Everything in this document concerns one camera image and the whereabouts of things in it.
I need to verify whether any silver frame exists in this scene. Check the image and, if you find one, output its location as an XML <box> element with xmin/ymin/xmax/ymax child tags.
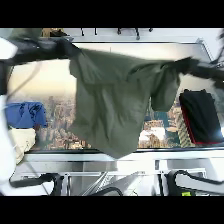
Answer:
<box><xmin>13</xmin><ymin>149</ymin><xmax>224</xmax><ymax>197</ymax></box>

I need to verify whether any black cable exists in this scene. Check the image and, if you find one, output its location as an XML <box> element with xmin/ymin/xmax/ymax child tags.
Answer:
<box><xmin>89</xmin><ymin>186</ymin><xmax>125</xmax><ymax>197</ymax></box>

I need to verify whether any olive green shirt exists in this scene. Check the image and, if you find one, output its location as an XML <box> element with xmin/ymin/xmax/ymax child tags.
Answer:
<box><xmin>68</xmin><ymin>48</ymin><xmax>193</xmax><ymax>160</ymax></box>

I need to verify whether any blue garment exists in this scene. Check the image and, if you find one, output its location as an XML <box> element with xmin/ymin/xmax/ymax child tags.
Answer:
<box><xmin>4</xmin><ymin>101</ymin><xmax>49</xmax><ymax>130</ymax></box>

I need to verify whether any black garment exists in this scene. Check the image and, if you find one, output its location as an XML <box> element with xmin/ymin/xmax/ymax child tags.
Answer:
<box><xmin>179</xmin><ymin>88</ymin><xmax>224</xmax><ymax>144</ymax></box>

